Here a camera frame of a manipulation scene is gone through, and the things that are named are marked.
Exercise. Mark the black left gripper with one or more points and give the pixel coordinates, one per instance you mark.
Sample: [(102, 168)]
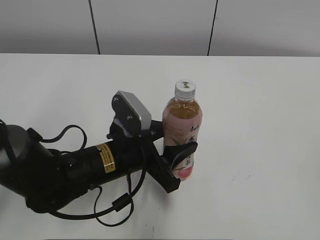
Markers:
[(139, 153)]

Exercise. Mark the pink oolong tea bottle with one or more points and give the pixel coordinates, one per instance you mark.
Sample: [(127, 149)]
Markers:
[(181, 122)]

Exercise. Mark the white bottle cap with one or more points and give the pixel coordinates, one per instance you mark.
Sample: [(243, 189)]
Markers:
[(185, 89)]

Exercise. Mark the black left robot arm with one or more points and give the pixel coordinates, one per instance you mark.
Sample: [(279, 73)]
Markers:
[(49, 179)]

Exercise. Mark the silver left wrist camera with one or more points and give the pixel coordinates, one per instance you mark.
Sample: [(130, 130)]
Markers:
[(130, 114)]

